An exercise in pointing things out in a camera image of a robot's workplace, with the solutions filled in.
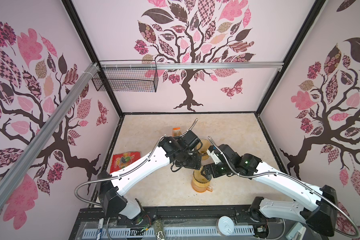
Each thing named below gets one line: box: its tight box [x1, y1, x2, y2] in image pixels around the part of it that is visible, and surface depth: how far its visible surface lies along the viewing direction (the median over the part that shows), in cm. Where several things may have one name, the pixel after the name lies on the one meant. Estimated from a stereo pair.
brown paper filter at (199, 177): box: [193, 170, 208, 183], surface depth 74 cm
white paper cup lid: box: [218, 216, 235, 236], surface depth 68 cm
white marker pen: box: [96, 218, 104, 240], surface depth 71 cm
